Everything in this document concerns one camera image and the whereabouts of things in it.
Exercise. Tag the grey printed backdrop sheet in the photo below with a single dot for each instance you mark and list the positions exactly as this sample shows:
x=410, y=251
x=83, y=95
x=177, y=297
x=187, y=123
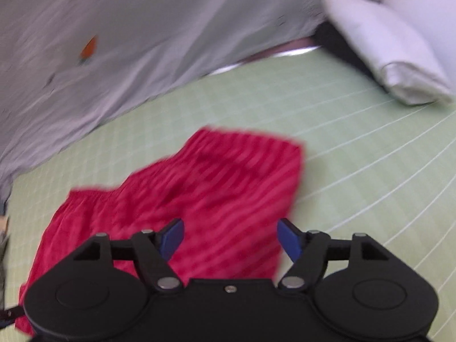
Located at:
x=68, y=66

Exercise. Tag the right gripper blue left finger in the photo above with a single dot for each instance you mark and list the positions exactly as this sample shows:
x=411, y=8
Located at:
x=152, y=252

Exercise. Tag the green grid cutting mat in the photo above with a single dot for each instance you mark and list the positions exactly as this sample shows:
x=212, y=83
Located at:
x=372, y=164

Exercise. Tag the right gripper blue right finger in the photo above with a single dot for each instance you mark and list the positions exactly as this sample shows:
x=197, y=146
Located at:
x=308, y=252

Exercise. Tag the red checkered cloth garment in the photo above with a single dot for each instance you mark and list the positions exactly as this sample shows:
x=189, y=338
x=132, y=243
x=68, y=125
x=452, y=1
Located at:
x=230, y=189

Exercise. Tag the folded white cloth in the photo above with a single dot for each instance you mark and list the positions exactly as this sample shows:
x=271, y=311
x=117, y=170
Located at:
x=397, y=55

